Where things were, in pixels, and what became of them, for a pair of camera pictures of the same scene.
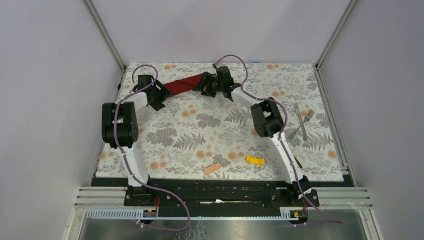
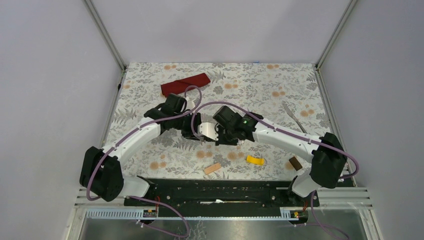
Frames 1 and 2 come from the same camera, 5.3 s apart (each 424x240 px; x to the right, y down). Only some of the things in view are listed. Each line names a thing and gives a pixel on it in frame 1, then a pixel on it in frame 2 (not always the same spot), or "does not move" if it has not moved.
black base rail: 219,194 does not move
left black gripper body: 158,95 to 184,124
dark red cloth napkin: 184,85 does not move
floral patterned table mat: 200,136 does not move
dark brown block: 298,162 does not move
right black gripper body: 213,85 to 226,137
